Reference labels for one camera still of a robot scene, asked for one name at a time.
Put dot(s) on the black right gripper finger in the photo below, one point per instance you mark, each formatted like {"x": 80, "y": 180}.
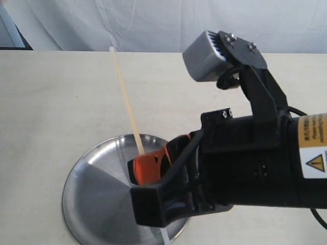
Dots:
{"x": 174, "y": 196}

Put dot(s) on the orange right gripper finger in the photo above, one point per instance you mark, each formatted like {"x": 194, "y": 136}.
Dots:
{"x": 152, "y": 166}

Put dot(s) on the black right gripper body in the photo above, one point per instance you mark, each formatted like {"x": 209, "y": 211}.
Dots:
{"x": 237, "y": 161}

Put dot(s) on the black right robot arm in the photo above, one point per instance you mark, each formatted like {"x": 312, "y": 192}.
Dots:
{"x": 307, "y": 143}

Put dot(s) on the round stainless steel plate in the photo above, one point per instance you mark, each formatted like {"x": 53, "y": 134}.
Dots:
{"x": 96, "y": 202}

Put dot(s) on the white backdrop cloth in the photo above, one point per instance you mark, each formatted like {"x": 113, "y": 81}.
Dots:
{"x": 168, "y": 26}

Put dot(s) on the black right camera bracket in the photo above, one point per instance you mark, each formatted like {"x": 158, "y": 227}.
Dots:
{"x": 249, "y": 70}

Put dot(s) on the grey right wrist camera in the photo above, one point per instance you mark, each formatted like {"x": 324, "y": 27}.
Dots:
{"x": 203, "y": 59}

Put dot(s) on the dark frame behind table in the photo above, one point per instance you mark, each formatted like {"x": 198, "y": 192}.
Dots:
{"x": 20, "y": 45}

